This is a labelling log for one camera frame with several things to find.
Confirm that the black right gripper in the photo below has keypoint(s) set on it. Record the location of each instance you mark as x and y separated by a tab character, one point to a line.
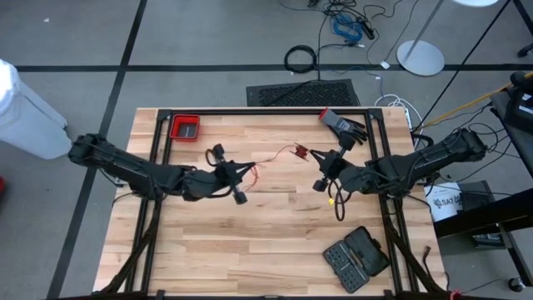
354	179

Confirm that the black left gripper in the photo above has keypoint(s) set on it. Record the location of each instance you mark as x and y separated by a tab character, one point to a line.
206	185

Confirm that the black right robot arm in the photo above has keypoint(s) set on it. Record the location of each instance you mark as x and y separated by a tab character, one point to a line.
424	160

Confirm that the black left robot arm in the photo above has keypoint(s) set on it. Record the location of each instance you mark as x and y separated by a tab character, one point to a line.
125	166

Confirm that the grey work glove red cuff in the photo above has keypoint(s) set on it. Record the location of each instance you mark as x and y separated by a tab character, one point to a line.
339	121

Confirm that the black floor mat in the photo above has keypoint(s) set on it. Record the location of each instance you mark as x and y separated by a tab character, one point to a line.
308	93

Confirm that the red plastic bin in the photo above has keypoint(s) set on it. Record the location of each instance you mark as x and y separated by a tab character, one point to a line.
185	129

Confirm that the white power strip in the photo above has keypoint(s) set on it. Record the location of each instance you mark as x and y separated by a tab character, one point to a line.
407	116

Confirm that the black screwdriver bit case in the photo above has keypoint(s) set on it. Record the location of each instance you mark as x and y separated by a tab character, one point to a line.
358	258

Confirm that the white printed box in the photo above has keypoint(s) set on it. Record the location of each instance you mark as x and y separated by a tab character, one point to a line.
441	204

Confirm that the floor lamp with round base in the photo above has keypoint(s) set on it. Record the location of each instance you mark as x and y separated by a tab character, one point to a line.
420	58

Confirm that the side table on casters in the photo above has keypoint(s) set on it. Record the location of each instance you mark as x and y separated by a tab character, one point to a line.
479	216

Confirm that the black slanted pole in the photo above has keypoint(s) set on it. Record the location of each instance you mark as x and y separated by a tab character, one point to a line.
462	64

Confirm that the black electronic device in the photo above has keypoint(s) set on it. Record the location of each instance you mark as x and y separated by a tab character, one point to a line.
520	108

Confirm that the black aluminium table frame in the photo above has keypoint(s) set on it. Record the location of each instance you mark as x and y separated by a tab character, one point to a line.
266	111

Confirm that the small black stereo camera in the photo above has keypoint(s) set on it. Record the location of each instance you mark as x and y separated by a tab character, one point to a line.
271	297

